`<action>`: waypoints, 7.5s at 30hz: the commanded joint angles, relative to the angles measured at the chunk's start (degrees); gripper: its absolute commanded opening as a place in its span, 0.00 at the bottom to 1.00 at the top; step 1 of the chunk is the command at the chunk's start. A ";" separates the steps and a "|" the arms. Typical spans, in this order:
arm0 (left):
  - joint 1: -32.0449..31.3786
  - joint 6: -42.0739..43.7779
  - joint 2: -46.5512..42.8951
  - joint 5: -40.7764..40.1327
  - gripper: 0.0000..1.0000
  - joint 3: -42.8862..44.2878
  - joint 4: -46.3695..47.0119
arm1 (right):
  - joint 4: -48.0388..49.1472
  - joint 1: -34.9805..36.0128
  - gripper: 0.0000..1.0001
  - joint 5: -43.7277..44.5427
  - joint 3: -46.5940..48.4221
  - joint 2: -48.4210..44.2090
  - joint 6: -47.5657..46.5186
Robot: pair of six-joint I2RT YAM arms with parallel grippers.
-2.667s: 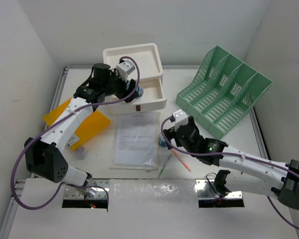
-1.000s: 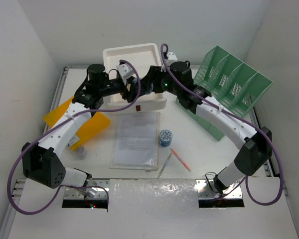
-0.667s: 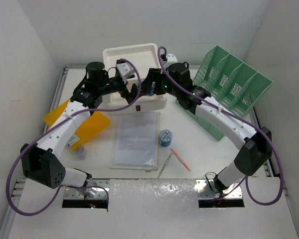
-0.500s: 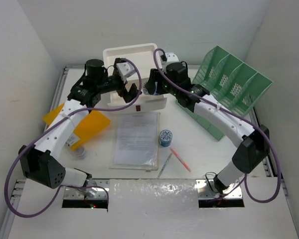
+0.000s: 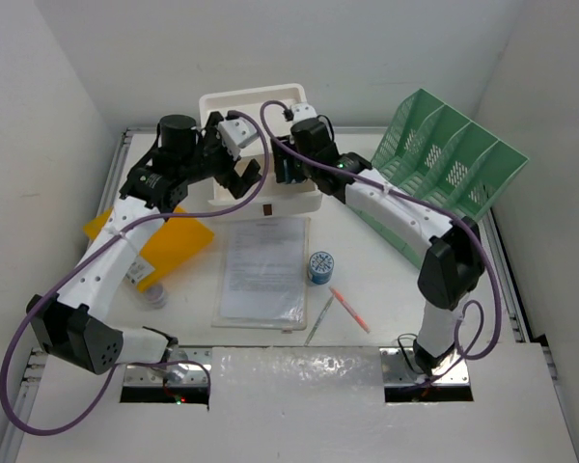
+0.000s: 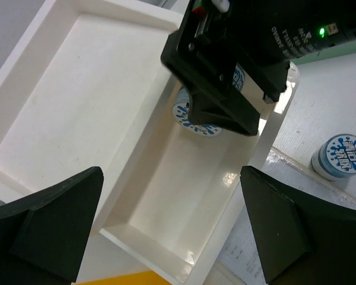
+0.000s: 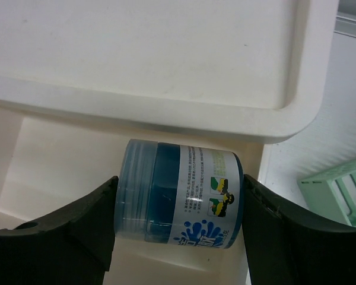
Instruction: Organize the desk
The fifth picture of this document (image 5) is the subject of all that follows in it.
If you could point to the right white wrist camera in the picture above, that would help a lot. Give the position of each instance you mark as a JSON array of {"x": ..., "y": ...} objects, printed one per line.
[{"x": 302, "y": 111}]

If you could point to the blue-white round tin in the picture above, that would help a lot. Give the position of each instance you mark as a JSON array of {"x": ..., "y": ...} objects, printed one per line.
[
  {"x": 292, "y": 173},
  {"x": 320, "y": 268}
]

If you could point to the white drawer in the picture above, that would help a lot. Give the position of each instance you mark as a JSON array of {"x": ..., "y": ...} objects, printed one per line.
[{"x": 274, "y": 200}]

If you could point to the green-grey pen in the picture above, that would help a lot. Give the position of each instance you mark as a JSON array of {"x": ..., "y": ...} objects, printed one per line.
[{"x": 318, "y": 321}]

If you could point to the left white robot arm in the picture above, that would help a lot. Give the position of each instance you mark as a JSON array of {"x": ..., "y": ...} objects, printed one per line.
[{"x": 69, "y": 322}]

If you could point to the white foam board cover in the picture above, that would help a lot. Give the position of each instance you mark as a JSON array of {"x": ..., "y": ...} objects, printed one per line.
[{"x": 326, "y": 405}]

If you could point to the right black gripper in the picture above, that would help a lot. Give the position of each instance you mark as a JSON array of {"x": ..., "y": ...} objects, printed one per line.
[{"x": 282, "y": 149}]

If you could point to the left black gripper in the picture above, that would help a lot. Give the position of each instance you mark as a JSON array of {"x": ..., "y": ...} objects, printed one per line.
[{"x": 211, "y": 139}]

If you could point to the yellow plastic folder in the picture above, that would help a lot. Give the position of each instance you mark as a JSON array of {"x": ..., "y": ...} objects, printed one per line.
[{"x": 178, "y": 240}]

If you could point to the orange pen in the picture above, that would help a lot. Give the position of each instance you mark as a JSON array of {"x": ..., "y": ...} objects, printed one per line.
[{"x": 354, "y": 315}]

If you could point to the clear document sleeve with papers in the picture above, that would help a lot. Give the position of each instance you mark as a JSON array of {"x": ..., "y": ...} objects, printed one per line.
[{"x": 263, "y": 282}]

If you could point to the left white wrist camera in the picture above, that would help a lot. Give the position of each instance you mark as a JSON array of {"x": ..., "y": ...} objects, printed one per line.
[{"x": 237, "y": 134}]

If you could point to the white drawer cabinet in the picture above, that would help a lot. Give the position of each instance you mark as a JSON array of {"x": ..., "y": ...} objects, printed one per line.
[{"x": 249, "y": 102}]

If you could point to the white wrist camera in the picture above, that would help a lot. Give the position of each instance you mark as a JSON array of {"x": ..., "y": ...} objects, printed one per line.
[
  {"x": 302, "y": 111},
  {"x": 237, "y": 134}
]

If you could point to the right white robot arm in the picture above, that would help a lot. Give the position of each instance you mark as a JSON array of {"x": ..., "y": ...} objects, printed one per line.
[{"x": 449, "y": 264}]

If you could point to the green file organizer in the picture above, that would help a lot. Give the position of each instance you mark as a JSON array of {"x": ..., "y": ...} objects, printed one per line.
[{"x": 434, "y": 153}]

